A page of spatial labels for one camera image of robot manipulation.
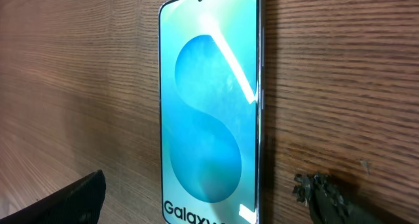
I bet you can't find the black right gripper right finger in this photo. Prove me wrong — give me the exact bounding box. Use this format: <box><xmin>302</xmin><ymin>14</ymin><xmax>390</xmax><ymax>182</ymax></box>
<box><xmin>293</xmin><ymin>172</ymin><xmax>383</xmax><ymax>224</ymax></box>

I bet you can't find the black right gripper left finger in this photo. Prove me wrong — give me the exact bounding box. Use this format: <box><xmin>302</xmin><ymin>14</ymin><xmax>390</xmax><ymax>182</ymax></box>
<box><xmin>1</xmin><ymin>170</ymin><xmax>106</xmax><ymax>224</ymax></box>

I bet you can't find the blue Galaxy smartphone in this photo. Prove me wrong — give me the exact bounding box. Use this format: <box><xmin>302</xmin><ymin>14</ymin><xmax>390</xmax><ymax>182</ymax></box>
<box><xmin>158</xmin><ymin>0</ymin><xmax>265</xmax><ymax>224</ymax></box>

